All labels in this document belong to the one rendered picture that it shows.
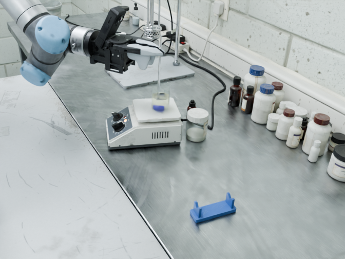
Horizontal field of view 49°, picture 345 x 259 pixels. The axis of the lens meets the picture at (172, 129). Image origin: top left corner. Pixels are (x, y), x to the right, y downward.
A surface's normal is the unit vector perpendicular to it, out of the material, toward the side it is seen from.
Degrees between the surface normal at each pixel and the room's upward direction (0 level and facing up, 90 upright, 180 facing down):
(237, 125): 0
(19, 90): 0
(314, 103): 90
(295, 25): 90
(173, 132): 90
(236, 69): 90
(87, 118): 0
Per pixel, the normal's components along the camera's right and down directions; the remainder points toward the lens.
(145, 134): 0.20, 0.52
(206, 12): -0.86, 0.23
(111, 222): 0.04, -0.85
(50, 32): 0.44, -0.27
